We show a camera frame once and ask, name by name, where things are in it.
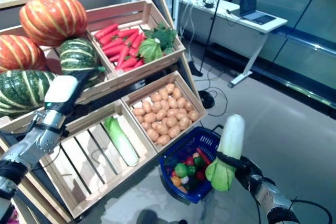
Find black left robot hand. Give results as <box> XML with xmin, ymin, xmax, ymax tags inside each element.
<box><xmin>43</xmin><ymin>71</ymin><xmax>92</xmax><ymax>116</ymax></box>

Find green white napa cabbage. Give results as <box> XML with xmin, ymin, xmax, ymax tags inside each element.
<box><xmin>205</xmin><ymin>114</ymin><xmax>245</xmax><ymax>192</ymax></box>
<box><xmin>103</xmin><ymin>115</ymin><xmax>139</xmax><ymax>167</ymax></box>

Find blue plastic shopping basket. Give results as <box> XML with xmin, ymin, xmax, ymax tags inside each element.
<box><xmin>159</xmin><ymin>125</ymin><xmax>224</xmax><ymax>204</ymax></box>

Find small green striped pumpkin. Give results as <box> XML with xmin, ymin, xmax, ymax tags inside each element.
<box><xmin>58</xmin><ymin>37</ymin><xmax>106</xmax><ymax>88</ymax></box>

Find large green striped pumpkin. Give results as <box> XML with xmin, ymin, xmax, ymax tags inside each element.
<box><xmin>0</xmin><ymin>69</ymin><xmax>57</xmax><ymax>119</ymax></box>

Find wooden slat crate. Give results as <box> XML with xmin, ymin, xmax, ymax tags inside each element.
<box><xmin>36</xmin><ymin>99</ymin><xmax>158</xmax><ymax>219</ymax></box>
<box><xmin>86</xmin><ymin>0</ymin><xmax>186</xmax><ymax>83</ymax></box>
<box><xmin>0</xmin><ymin>24</ymin><xmax>119</xmax><ymax>127</ymax></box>
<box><xmin>121</xmin><ymin>70</ymin><xmax>208</xmax><ymax>154</ymax></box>

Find orange striped pumpkin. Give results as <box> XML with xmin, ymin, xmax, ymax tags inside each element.
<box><xmin>0</xmin><ymin>34</ymin><xmax>47</xmax><ymax>74</ymax></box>
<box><xmin>19</xmin><ymin>0</ymin><xmax>89</xmax><ymax>47</ymax></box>

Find green leafy cabbage head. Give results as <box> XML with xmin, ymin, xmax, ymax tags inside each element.
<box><xmin>138</xmin><ymin>37</ymin><xmax>164</xmax><ymax>64</ymax></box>

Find dark green broccoli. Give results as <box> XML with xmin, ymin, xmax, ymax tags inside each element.
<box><xmin>143</xmin><ymin>23</ymin><xmax>178</xmax><ymax>56</ymax></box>

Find lime green round fruit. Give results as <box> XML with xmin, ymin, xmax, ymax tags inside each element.
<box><xmin>174</xmin><ymin>163</ymin><xmax>189</xmax><ymax>178</ymax></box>

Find round black floor base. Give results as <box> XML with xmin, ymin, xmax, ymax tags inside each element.
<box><xmin>198</xmin><ymin>90</ymin><xmax>215</xmax><ymax>109</ymax></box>

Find black tripod stand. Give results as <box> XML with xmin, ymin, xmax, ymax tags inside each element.
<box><xmin>188</xmin><ymin>0</ymin><xmax>228</xmax><ymax>77</ymax></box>

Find dark laptop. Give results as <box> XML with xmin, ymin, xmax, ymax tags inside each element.
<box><xmin>239</xmin><ymin>0</ymin><xmax>277</xmax><ymax>25</ymax></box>

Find white desk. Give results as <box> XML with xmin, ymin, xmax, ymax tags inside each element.
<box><xmin>178</xmin><ymin>0</ymin><xmax>289</xmax><ymax>89</ymax></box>

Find black floor cable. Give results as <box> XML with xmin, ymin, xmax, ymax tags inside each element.
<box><xmin>199</xmin><ymin>66</ymin><xmax>229</xmax><ymax>117</ymax></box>

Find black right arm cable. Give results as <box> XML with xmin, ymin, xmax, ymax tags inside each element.
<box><xmin>288</xmin><ymin>199</ymin><xmax>334</xmax><ymax>224</ymax></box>

